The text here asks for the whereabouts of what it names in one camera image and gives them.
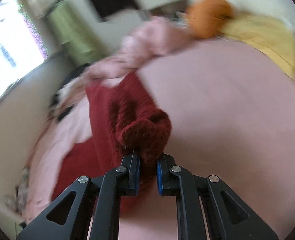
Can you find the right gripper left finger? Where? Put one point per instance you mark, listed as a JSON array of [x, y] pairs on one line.
[[89, 208]]

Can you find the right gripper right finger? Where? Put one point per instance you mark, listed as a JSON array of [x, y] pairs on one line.
[[207, 208]]

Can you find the dark red knit cardigan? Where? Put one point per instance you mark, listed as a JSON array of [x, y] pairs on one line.
[[123, 119]]

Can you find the patterned cloth at bedside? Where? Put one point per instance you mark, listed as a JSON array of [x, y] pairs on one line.
[[22, 189]]

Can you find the pink bed sheet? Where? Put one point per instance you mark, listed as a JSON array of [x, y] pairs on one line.
[[233, 114]]

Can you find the black white striped garment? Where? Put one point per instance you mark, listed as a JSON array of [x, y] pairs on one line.
[[71, 90]]

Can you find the green hanging garment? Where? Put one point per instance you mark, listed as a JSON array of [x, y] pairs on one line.
[[73, 35]]

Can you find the yellow pillow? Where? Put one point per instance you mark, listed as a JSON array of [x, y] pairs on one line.
[[268, 35]]

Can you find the pink crumpled duvet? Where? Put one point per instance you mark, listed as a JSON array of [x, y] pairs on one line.
[[156, 37]]

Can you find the orange pillow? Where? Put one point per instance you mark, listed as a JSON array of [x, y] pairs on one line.
[[206, 18]]

